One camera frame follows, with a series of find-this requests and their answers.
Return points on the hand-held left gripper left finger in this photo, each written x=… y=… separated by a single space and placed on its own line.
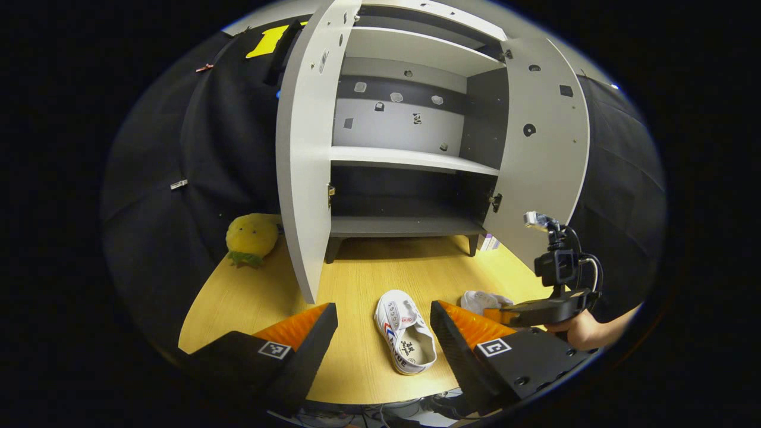
x=309 y=356

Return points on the white cabinet door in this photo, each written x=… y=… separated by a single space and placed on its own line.
x=541 y=166
x=303 y=148

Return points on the pink cloth clip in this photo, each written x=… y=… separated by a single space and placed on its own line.
x=205 y=68

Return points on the white canvas shoe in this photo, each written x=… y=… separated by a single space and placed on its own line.
x=478 y=300
x=407 y=339

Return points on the silver cloth clip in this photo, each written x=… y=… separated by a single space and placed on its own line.
x=179 y=185

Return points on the yellow pineapple plush toy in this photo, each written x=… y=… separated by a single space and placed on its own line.
x=252 y=238

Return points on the white pink book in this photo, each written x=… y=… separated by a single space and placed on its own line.
x=489 y=242

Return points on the black backdrop cloth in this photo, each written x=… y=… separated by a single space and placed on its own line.
x=166 y=178

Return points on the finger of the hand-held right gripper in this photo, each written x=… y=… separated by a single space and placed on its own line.
x=498 y=316

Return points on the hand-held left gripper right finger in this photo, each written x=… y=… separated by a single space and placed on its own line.
x=458 y=356

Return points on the grey white shoe cabinet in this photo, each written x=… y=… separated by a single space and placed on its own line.
x=404 y=157

